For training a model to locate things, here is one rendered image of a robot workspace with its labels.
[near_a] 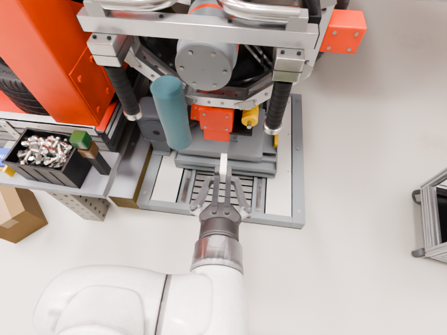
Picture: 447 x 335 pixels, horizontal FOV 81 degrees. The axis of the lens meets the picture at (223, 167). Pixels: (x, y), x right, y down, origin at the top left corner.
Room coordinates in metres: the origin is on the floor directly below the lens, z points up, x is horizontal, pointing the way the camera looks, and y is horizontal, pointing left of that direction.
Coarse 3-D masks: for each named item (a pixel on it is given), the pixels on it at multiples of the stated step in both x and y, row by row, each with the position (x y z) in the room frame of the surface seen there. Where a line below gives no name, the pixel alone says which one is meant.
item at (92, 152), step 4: (92, 144) 0.45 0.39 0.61; (92, 148) 0.44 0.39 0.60; (96, 148) 0.45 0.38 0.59; (80, 152) 0.42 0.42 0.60; (84, 152) 0.42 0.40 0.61; (88, 152) 0.42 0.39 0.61; (92, 152) 0.43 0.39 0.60; (96, 152) 0.44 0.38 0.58; (84, 156) 0.42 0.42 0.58; (88, 156) 0.42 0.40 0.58; (92, 156) 0.42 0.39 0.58
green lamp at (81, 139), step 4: (76, 132) 0.45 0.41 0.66; (80, 132) 0.45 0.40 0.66; (84, 132) 0.45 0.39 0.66; (72, 136) 0.44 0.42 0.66; (76, 136) 0.44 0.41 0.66; (80, 136) 0.44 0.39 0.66; (84, 136) 0.44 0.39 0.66; (88, 136) 0.45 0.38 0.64; (72, 140) 0.43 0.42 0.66; (76, 140) 0.42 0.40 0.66; (80, 140) 0.42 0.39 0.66; (84, 140) 0.43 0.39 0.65; (88, 140) 0.44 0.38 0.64; (72, 144) 0.42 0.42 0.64; (76, 144) 0.42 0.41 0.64; (80, 144) 0.42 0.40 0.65; (84, 144) 0.42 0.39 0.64; (88, 144) 0.43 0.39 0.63; (80, 148) 0.42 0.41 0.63; (84, 148) 0.42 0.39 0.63
